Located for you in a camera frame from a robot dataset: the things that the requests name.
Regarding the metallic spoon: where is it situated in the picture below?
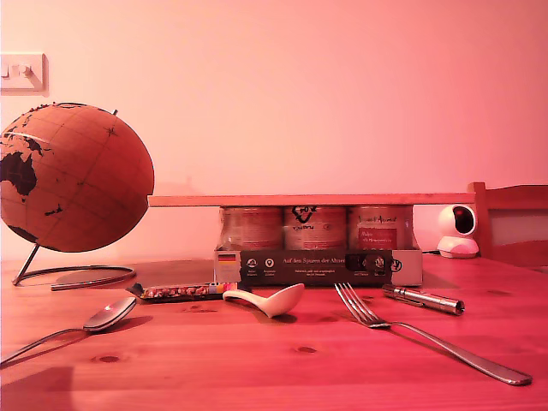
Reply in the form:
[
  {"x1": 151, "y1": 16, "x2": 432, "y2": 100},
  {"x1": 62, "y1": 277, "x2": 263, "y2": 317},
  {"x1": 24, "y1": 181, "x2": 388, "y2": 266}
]
[{"x1": 0, "y1": 296, "x2": 138, "y2": 370}]

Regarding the white ceramic spoon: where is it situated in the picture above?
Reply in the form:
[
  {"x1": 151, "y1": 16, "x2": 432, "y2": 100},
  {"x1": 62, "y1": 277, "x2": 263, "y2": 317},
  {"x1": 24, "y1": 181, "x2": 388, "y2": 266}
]
[{"x1": 222, "y1": 283, "x2": 306, "y2": 319}]

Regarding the tin can plain label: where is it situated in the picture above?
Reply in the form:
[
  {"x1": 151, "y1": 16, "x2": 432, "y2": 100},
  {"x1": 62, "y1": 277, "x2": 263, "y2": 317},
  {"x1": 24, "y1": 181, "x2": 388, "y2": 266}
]
[{"x1": 218, "y1": 205, "x2": 284, "y2": 252}]

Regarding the wooden board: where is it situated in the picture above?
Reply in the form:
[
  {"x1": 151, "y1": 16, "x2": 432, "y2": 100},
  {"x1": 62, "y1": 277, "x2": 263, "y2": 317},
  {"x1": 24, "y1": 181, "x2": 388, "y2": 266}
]
[{"x1": 147, "y1": 192, "x2": 477, "y2": 208}]

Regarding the tin can black logo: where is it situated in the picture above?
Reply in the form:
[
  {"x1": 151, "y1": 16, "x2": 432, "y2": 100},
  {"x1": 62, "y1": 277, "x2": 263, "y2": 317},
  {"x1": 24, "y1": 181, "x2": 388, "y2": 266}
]
[{"x1": 282, "y1": 205, "x2": 348, "y2": 252}]

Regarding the dark cardboard can tray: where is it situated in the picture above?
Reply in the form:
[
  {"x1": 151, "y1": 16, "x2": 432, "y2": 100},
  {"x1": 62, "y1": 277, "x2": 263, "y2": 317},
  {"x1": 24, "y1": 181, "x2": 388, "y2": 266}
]
[{"x1": 212, "y1": 246, "x2": 424, "y2": 287}]

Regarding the tin can red label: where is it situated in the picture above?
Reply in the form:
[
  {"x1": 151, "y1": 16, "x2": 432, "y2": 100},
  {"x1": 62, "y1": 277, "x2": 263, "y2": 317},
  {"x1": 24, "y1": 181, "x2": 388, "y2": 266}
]
[{"x1": 347, "y1": 205, "x2": 414, "y2": 252}]

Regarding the wrapped snack bar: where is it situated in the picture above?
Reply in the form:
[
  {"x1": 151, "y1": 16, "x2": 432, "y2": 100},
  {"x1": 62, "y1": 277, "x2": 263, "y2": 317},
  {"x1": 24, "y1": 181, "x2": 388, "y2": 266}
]
[{"x1": 128, "y1": 281, "x2": 239, "y2": 304}]

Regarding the metallic fork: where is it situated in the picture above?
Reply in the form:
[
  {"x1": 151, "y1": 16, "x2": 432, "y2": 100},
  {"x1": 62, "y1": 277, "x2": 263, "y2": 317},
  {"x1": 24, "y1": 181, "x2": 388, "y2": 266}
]
[{"x1": 334, "y1": 282, "x2": 534, "y2": 386}]

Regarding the silver metal flashlight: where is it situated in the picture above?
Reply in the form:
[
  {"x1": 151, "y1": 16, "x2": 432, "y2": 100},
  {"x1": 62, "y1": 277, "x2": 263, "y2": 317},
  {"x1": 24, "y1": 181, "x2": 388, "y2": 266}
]
[{"x1": 381, "y1": 283, "x2": 466, "y2": 317}]

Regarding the cork globe on metal stand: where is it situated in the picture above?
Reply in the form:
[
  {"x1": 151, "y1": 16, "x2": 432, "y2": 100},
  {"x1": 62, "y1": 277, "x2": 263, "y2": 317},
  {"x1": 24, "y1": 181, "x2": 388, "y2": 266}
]
[{"x1": 0, "y1": 101, "x2": 156, "y2": 293}]

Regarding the wooden chair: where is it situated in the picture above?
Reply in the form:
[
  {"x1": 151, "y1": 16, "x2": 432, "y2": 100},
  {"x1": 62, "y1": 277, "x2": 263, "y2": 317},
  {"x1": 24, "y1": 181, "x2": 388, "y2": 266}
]
[{"x1": 467, "y1": 182, "x2": 548, "y2": 275}]

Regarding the white security camera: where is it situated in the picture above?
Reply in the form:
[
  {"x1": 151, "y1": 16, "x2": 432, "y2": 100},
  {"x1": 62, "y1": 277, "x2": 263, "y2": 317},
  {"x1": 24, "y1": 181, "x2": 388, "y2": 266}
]
[{"x1": 436, "y1": 203, "x2": 480, "y2": 259}]

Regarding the white wall light switch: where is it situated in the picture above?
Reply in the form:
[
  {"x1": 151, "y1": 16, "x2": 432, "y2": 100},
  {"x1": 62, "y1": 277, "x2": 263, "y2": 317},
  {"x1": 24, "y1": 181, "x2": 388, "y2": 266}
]
[{"x1": 0, "y1": 52, "x2": 50, "y2": 96}]

